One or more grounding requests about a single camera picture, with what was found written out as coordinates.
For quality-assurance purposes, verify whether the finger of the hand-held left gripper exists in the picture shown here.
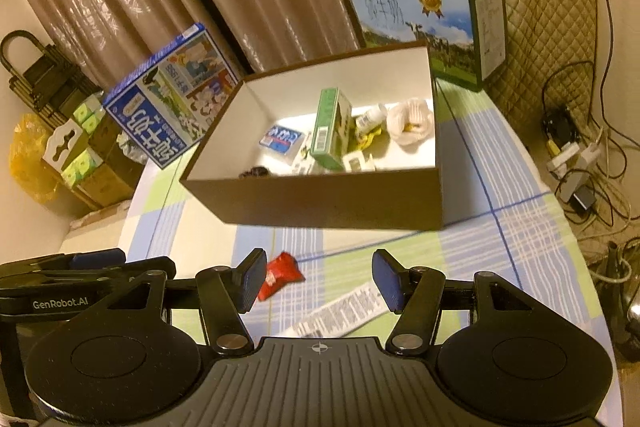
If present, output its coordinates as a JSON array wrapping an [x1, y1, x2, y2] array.
[[0, 248, 127, 279], [0, 257, 177, 291]]

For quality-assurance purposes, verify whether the beige quilted chair cover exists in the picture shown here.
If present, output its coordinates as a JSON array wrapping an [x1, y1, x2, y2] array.
[[452, 0, 599, 148]]

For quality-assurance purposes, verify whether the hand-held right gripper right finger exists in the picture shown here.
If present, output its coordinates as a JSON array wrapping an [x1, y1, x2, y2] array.
[[372, 248, 533, 354]]

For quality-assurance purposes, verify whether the grey power adapter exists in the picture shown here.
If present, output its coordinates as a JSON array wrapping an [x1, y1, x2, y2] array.
[[555, 177, 597, 214]]

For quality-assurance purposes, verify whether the red snack packet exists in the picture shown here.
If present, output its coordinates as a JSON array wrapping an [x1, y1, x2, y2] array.
[[257, 252, 305, 303]]

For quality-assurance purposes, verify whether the flat cardboard sheet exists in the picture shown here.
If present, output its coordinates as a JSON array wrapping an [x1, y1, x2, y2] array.
[[70, 202, 134, 234]]

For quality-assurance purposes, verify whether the small blue tissue packet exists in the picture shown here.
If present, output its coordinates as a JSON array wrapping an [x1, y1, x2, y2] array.
[[259, 124, 306, 156]]

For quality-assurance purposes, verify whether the white paper leaflet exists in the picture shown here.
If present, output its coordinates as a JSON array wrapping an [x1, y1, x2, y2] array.
[[291, 282, 401, 339]]

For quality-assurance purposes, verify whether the white sock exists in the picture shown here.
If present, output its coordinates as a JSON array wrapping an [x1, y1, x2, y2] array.
[[387, 97, 434, 148]]

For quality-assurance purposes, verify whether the green tissue pack display box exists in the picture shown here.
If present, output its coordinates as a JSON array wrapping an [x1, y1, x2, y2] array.
[[42, 122, 104, 188]]

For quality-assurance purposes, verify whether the tangle of black cables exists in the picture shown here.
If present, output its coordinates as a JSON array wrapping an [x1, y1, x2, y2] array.
[[542, 0, 640, 288]]

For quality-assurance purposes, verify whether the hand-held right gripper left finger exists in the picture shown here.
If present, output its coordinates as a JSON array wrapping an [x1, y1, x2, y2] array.
[[107, 248, 268, 354]]

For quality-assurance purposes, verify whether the white power strip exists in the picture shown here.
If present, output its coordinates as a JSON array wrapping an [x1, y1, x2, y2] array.
[[547, 142, 601, 174]]

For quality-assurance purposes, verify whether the small white pill bottle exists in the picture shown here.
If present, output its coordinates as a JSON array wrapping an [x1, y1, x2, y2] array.
[[356, 104, 389, 130]]

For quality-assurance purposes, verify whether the stack of black folding chairs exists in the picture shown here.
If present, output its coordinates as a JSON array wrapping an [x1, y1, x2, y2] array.
[[0, 31, 102, 128]]

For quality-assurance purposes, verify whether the yellow plastic bag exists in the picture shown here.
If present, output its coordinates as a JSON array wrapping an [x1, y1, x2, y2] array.
[[9, 114, 62, 204]]

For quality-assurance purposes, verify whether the green milk carton box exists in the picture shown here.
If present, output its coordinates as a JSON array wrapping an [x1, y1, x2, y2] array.
[[343, 0, 507, 92]]

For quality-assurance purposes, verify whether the blue milk carton box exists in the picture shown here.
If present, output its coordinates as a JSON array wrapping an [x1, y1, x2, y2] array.
[[102, 23, 241, 170]]

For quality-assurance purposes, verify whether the small clear plastic package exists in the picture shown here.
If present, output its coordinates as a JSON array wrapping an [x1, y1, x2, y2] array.
[[344, 152, 377, 172]]

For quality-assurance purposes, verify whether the yellow snack pouch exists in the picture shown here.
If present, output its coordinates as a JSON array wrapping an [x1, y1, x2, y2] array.
[[355, 127, 386, 148]]

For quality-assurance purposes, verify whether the black power adapter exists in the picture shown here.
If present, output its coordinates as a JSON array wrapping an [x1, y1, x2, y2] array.
[[544, 107, 576, 140]]

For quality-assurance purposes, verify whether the green medicine box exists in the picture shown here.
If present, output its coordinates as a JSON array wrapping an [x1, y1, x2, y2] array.
[[310, 88, 354, 170]]

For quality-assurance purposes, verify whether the brown cardboard box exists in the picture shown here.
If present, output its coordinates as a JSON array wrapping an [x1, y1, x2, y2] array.
[[179, 41, 445, 230]]

